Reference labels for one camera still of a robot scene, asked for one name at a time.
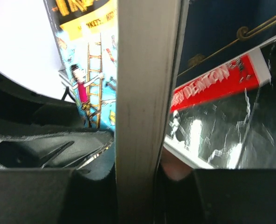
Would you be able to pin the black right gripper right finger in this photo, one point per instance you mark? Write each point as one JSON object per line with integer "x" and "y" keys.
{"x": 214, "y": 196}

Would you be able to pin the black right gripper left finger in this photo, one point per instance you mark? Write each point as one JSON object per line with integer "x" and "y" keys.
{"x": 53, "y": 169}

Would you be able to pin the red 13-storey treehouse book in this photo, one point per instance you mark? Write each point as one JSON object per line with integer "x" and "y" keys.
{"x": 246, "y": 72}

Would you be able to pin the black 169-storey treehouse book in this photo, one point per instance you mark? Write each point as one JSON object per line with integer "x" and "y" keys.
{"x": 86, "y": 35}

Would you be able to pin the blue sunset cover book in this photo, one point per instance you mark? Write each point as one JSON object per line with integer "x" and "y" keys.
{"x": 163, "y": 44}

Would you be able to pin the black marble pattern mat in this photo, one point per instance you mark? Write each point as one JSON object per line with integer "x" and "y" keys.
{"x": 237, "y": 131}

